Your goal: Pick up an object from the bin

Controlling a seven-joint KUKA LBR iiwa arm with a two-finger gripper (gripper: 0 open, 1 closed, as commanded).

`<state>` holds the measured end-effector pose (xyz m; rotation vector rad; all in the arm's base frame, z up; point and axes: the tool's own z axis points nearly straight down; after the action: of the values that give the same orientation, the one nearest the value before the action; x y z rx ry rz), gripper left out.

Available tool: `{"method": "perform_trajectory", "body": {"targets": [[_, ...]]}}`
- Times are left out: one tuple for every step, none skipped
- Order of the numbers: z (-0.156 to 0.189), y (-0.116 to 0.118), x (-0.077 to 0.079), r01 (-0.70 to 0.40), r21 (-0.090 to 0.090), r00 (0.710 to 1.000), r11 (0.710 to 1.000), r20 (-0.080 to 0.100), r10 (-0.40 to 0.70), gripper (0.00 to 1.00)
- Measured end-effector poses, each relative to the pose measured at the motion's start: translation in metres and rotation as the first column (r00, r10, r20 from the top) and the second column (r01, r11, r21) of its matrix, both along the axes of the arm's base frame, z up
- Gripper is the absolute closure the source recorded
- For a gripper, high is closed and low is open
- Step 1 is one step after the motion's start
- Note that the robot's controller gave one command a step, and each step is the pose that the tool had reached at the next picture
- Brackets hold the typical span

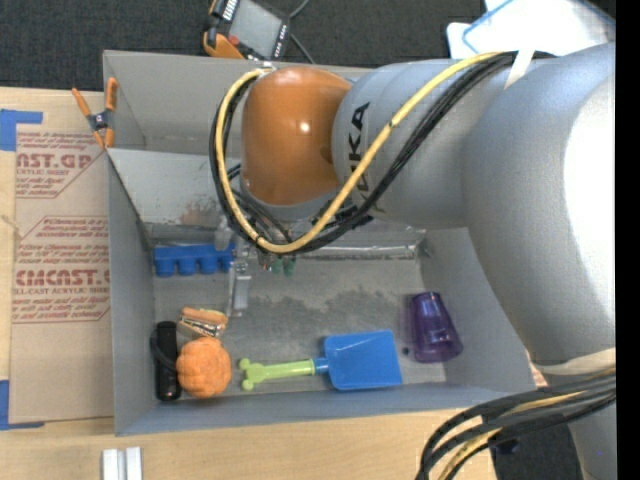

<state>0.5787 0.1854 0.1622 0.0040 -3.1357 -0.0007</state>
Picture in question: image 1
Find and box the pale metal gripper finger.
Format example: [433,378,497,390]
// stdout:
[228,261,253,319]
[215,217,236,254]

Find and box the blue toy block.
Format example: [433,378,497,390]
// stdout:
[152,242,237,278]

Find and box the grey metal bin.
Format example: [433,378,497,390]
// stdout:
[102,50,539,438]

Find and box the orange toy pumpkin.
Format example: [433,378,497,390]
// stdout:
[175,336,234,400]

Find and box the black cylinder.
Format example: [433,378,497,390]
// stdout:
[149,320,183,403]

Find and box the brown cardboard board red print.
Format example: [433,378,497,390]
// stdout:
[0,86,117,430]

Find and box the purple plastic cup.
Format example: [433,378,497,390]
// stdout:
[401,291,464,365]

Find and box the blue toy shovel green handle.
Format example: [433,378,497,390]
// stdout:
[237,329,405,393]

